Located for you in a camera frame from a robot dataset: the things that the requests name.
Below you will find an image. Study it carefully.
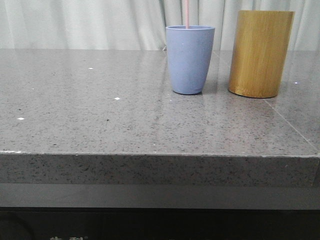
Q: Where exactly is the white curtain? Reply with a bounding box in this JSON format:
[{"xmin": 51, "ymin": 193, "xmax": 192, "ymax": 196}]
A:
[{"xmin": 0, "ymin": 0, "xmax": 320, "ymax": 51}]

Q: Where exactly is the blue plastic cup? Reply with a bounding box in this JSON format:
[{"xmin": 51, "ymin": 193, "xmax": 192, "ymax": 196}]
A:
[{"xmin": 166, "ymin": 25, "xmax": 216, "ymax": 95}]

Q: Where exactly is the bamboo cylinder holder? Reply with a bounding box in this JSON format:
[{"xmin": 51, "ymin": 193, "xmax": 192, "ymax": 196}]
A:
[{"xmin": 228, "ymin": 10, "xmax": 295, "ymax": 99}]

